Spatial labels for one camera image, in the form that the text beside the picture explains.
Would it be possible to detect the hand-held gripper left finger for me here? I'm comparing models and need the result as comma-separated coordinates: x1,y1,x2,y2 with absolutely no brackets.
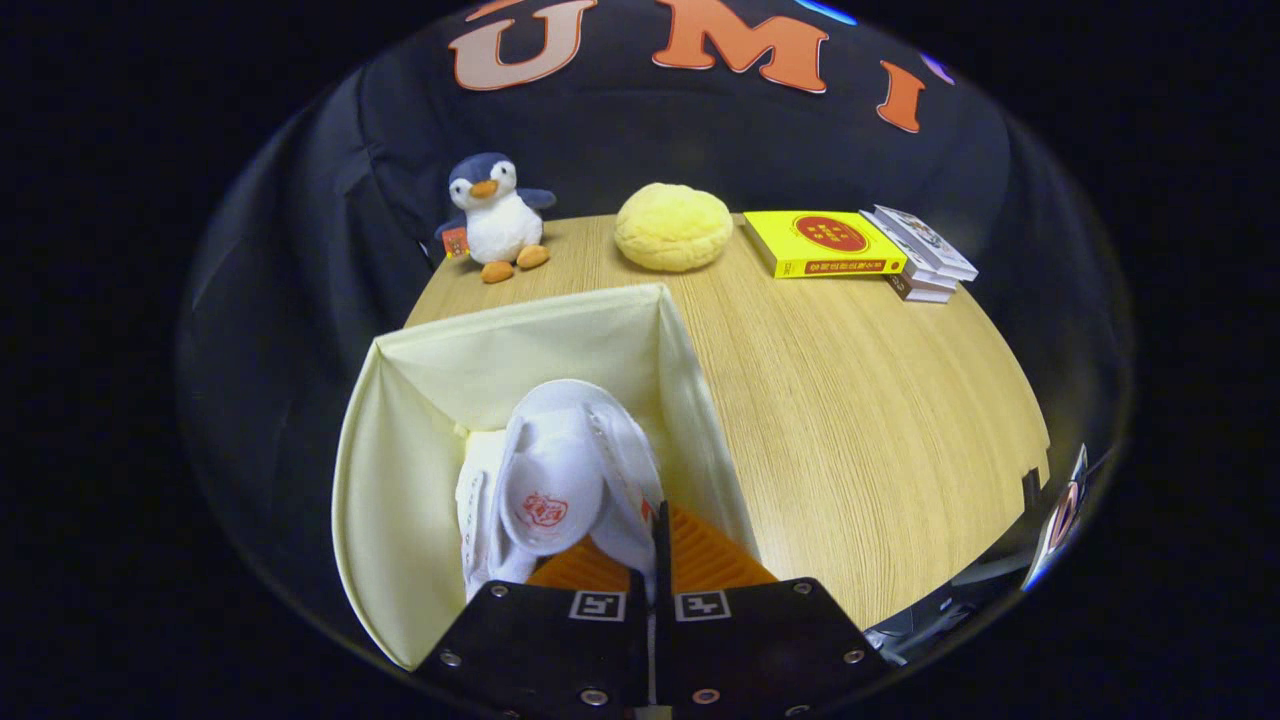
415,533,657,720

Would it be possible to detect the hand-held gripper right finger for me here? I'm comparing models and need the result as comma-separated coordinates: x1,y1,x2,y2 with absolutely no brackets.
655,500,891,720

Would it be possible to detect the white canvas shoe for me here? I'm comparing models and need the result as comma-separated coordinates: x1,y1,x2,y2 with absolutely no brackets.
497,378,666,601
455,428,536,604

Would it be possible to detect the cream fabric storage box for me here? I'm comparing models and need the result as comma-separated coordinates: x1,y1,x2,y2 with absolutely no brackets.
332,283,761,671

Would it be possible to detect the yellow round plush cushion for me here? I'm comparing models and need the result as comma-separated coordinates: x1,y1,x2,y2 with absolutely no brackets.
614,182,735,273

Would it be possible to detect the yellow book with red circle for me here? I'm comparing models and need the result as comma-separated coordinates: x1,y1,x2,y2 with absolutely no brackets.
743,209,908,280

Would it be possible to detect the penguin plush toy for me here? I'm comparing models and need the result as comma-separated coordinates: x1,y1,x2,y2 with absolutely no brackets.
434,152,558,285

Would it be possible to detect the white printed panel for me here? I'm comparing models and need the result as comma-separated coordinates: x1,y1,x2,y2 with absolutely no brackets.
1020,444,1091,593

